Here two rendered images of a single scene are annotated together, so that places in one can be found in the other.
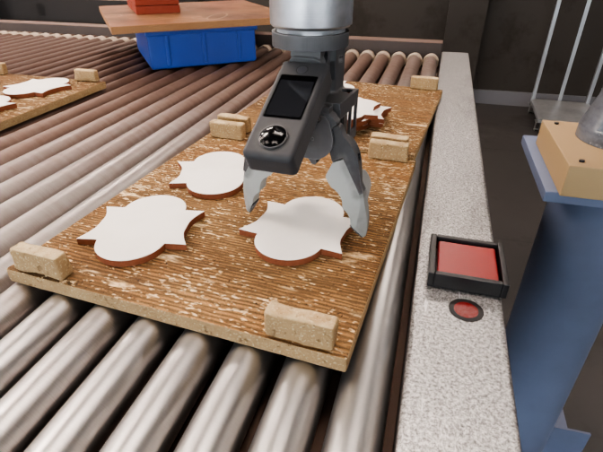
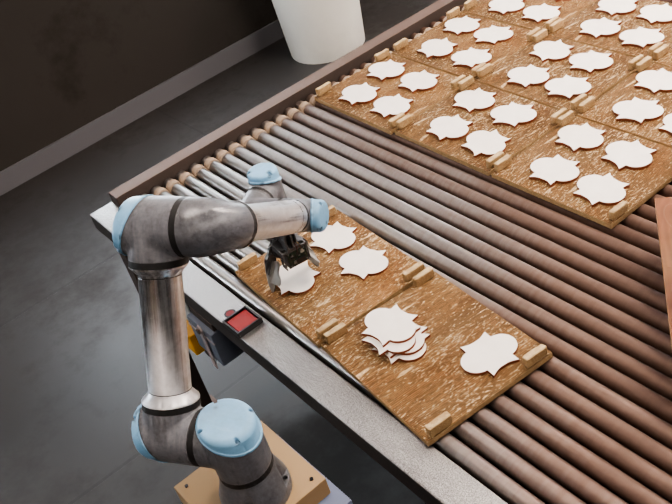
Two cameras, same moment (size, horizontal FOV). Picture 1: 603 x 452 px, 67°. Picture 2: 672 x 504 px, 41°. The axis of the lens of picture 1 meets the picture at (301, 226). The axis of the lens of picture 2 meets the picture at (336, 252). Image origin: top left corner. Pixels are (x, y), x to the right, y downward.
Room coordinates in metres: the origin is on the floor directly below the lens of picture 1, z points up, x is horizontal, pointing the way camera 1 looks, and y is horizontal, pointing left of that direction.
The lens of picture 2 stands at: (1.83, -1.22, 2.39)
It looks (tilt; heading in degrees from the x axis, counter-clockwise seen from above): 37 degrees down; 135
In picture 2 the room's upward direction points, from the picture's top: 16 degrees counter-clockwise
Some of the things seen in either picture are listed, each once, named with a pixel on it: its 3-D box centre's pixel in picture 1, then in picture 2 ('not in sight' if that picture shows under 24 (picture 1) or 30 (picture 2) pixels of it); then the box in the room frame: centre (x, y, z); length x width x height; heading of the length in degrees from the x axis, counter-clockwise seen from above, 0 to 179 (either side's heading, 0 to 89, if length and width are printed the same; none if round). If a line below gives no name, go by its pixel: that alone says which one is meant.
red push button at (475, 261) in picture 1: (466, 265); (242, 322); (0.39, -0.17, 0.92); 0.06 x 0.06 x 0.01; 74
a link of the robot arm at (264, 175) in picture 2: not in sight; (266, 188); (0.45, -0.01, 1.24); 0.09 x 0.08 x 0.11; 107
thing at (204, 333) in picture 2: not in sight; (218, 333); (0.19, -0.13, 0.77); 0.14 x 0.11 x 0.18; 164
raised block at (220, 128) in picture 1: (227, 129); (413, 271); (0.72, 0.12, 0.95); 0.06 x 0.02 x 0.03; 71
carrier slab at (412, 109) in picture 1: (341, 110); (431, 350); (0.89, -0.08, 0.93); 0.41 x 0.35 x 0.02; 159
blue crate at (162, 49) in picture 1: (192, 38); not in sight; (1.47, 0.33, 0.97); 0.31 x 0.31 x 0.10; 24
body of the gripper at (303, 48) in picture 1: (312, 93); (285, 240); (0.46, -0.01, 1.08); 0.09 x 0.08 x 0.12; 157
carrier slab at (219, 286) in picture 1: (252, 208); (328, 272); (0.50, 0.06, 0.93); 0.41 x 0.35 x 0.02; 161
